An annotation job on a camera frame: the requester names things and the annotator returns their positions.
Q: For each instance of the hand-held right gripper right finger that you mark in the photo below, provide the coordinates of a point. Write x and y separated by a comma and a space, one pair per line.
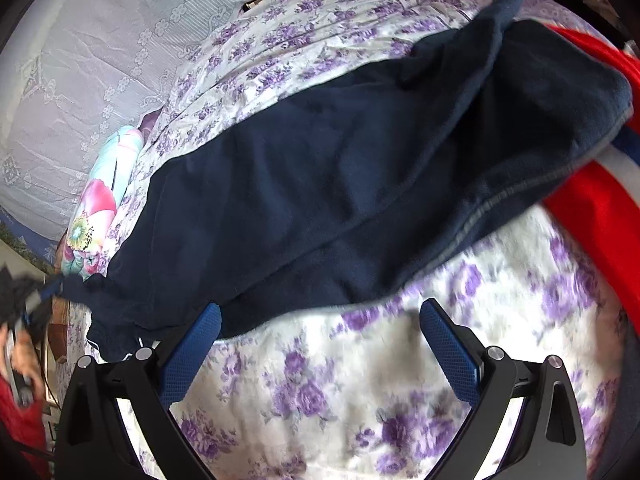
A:
450, 350

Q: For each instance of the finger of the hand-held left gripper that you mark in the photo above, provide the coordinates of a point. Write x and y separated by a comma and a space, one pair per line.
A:
20, 295

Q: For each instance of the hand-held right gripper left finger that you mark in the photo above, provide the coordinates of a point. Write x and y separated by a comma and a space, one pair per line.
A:
192, 355

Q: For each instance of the navy blue pants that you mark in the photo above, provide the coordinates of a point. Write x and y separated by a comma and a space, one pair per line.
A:
300, 185

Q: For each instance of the person's left hand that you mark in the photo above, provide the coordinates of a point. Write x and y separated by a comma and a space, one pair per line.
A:
29, 357

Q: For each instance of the person's red clothing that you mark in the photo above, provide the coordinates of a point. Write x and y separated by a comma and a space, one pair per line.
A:
20, 430

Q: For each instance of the blue patterned cloth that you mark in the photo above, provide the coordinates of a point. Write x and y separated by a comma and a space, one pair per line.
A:
20, 232

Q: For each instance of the purple floral bedsheet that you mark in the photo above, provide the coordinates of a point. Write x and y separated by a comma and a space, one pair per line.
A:
350, 385

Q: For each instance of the colourful floral folded quilt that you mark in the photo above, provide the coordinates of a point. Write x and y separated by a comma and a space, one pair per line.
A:
100, 205

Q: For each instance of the red garment with striped trim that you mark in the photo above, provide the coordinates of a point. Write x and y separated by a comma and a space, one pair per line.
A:
600, 220

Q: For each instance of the purple pillow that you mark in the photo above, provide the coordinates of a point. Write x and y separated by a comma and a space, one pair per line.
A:
149, 122

